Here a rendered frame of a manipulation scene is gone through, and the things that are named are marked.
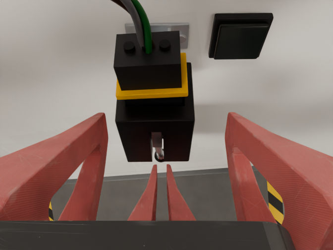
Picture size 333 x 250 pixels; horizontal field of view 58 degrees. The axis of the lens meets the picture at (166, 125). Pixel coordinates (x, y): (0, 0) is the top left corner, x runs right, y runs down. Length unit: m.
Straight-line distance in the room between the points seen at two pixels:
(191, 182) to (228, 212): 0.21
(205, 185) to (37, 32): 1.23
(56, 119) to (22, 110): 0.04
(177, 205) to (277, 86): 0.14
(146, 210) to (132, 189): 1.22
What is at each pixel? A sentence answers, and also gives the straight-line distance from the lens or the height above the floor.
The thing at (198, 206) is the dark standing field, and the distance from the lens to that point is 1.45.
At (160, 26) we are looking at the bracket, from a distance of 0.22.
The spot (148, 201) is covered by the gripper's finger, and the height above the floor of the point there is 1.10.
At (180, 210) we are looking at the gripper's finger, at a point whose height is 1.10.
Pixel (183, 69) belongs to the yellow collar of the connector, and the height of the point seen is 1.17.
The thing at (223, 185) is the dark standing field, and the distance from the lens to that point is 1.41.
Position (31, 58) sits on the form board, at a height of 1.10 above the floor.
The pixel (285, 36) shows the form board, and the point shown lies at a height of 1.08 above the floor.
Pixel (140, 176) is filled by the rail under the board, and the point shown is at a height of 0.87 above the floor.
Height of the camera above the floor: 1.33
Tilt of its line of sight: 79 degrees down
